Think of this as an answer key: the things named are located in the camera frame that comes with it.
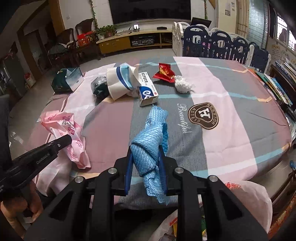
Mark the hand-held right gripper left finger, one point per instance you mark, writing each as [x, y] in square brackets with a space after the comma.
[128, 176]

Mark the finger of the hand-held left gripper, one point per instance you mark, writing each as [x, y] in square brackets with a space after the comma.
[54, 146]

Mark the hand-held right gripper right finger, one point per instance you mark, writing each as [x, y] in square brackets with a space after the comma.
[163, 178]

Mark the pink plastic bag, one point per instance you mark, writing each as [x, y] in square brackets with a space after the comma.
[69, 129]

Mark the blue quilted cloth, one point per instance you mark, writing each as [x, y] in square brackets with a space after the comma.
[148, 143]

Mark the trash bin with white bag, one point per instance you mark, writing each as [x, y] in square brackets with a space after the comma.
[249, 199]

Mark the person's left hand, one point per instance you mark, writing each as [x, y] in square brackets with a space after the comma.
[13, 213]

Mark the dark green bag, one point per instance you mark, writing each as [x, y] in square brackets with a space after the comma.
[59, 81]

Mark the plaid tablecloth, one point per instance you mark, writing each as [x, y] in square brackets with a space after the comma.
[219, 143]

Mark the red and white sack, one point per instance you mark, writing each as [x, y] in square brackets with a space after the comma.
[30, 81]

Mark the teal and white box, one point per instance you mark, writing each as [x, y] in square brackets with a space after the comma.
[75, 78]

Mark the black plastic bag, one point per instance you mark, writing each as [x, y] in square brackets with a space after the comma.
[99, 87]

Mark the white medicine box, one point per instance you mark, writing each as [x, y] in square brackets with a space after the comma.
[148, 95]

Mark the white paper cup blue stripe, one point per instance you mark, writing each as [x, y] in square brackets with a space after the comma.
[118, 83]

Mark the crumpled white tissue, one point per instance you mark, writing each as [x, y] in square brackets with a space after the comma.
[183, 84]

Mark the red snack packet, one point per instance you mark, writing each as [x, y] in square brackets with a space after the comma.
[164, 72]

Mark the dark wooden armchair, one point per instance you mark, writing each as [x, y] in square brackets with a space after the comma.
[66, 37]
[86, 25]

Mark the red gift box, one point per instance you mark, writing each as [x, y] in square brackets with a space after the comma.
[86, 39]

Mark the wooden television cabinet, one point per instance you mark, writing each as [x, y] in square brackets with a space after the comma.
[113, 45]

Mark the potted green plant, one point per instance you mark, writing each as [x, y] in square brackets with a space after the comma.
[106, 31]

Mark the black audio receiver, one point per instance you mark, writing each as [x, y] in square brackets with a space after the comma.
[142, 41]

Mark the ivy garland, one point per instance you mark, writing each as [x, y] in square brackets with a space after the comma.
[94, 16]
[204, 9]

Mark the row of picture books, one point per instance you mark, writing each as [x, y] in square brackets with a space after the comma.
[275, 89]

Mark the small white gadget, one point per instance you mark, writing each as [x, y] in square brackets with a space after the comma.
[136, 27]

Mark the navy and white playpen fence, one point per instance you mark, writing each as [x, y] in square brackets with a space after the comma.
[219, 44]

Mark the small black set-top box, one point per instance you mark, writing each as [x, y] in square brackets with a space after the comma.
[161, 28]

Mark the dark wooden side table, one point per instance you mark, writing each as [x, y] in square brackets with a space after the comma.
[283, 83]

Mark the black laptop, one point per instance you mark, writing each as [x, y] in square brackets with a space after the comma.
[200, 22]

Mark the stack of books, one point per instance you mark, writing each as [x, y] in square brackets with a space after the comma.
[286, 67]

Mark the large black television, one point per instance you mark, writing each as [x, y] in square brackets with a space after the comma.
[150, 10]

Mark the beige curtain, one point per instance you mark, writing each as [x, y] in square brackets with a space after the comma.
[241, 18]

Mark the cream standing air conditioner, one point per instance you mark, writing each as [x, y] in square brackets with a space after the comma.
[225, 11]

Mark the barred window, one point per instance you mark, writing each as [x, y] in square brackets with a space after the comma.
[285, 32]

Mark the wall chart poster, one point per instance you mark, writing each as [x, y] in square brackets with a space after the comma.
[279, 53]

